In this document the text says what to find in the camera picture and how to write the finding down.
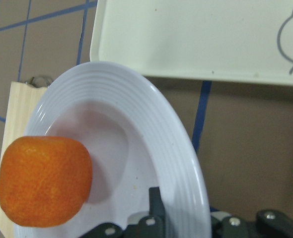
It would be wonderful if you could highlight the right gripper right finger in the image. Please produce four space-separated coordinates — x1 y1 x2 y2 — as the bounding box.
211 209 293 238

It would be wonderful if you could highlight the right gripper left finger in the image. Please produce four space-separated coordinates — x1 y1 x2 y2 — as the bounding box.
123 187 166 238

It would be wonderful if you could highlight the white round plate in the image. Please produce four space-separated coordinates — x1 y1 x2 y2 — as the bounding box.
14 62 211 238

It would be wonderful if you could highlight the orange fruit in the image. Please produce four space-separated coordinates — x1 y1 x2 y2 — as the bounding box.
0 136 93 228

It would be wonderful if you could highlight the cream bear tray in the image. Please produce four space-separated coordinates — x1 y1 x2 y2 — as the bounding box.
90 0 293 86

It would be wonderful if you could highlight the brown paper table cover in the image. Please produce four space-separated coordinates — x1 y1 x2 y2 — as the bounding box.
0 0 293 238

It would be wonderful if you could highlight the wooden cutting board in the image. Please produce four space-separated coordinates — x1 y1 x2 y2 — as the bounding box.
0 82 48 238

